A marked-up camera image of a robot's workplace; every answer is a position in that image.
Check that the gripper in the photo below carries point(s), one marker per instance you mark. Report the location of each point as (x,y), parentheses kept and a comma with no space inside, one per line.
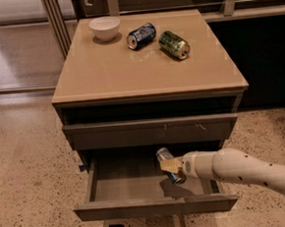
(188,166)

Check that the silver blue redbull can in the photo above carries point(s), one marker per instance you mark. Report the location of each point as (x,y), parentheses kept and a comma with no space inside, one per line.
(163,154)

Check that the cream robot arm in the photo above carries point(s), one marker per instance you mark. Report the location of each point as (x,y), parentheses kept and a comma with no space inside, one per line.
(228,165)

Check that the open middle drawer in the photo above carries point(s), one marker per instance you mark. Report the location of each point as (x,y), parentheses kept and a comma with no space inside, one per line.
(128,183)

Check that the grey drawer cabinet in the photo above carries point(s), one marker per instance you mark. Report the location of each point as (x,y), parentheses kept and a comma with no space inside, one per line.
(108,82)

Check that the closed top drawer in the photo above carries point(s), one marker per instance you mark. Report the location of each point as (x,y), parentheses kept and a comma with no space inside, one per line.
(151,132)

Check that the green soda can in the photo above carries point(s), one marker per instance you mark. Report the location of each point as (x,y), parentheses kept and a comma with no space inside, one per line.
(174,45)

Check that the blue soda can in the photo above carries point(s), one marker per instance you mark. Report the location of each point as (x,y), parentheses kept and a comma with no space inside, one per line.
(141,36)

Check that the white ceramic bowl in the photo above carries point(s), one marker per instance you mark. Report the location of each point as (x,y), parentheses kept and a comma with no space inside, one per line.
(105,28)

